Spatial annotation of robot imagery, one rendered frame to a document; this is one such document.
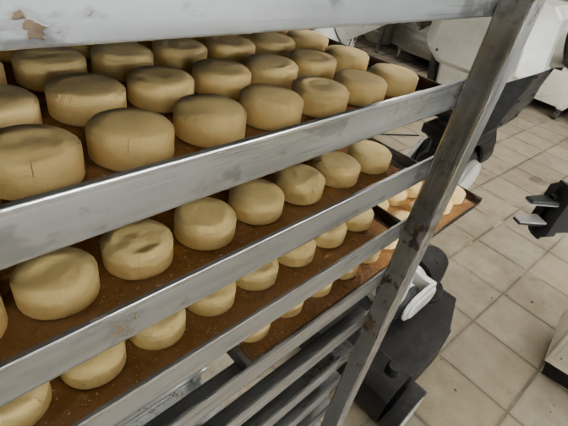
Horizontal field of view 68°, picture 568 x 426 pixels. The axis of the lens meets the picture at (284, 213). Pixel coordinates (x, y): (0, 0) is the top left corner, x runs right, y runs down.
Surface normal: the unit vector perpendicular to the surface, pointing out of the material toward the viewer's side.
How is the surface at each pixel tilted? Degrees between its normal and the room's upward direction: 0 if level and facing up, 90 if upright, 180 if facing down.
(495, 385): 0
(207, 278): 90
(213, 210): 0
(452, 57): 91
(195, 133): 90
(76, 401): 0
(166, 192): 90
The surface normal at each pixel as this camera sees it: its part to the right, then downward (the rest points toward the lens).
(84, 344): 0.68, 0.52
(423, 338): 0.15, -0.79
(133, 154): 0.29, 0.61
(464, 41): -0.72, 0.33
